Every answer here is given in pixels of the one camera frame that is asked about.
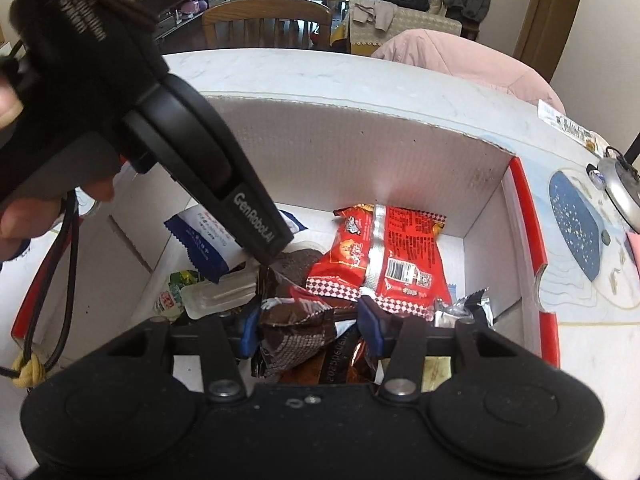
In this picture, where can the silver foil snack packet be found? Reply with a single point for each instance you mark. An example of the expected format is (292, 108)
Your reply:
(465, 307)

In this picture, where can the person's left hand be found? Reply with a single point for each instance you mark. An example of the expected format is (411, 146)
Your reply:
(30, 220)

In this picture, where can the red cardboard box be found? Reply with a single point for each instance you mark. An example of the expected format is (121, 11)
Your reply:
(375, 160)

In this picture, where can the white printed sachet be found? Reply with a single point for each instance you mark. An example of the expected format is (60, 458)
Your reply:
(570, 125)

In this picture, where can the clear plastic packet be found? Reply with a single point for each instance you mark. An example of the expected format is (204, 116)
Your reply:
(220, 295)

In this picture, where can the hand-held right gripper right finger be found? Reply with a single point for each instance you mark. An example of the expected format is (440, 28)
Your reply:
(371, 327)

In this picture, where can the wooden door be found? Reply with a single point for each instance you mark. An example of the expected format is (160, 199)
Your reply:
(550, 5)

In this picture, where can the dark red snack packet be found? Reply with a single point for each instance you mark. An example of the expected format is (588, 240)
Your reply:
(340, 360)

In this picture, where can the pink plastic bag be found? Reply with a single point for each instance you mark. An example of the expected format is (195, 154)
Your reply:
(634, 247)

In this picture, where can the green candy wrapper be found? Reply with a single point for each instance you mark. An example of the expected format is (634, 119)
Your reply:
(172, 292)

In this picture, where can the wooden dining chair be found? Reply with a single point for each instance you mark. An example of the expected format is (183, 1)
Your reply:
(265, 25)

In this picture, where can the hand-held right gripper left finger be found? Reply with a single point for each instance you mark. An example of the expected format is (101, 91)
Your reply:
(248, 332)

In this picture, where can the long television cabinet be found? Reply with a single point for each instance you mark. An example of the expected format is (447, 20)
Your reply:
(195, 10)

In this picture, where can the bright red snack packet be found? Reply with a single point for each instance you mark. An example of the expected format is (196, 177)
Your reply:
(385, 255)

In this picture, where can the blue and white snack packet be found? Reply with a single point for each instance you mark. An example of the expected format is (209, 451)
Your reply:
(205, 240)

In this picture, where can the silver desk lamp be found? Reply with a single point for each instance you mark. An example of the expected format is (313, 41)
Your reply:
(620, 185)

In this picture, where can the sofa with cloth cover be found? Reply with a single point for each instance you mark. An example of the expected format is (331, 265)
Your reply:
(400, 20)

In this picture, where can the brown checkered snack packet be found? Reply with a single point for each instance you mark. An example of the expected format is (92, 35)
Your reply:
(300, 320)

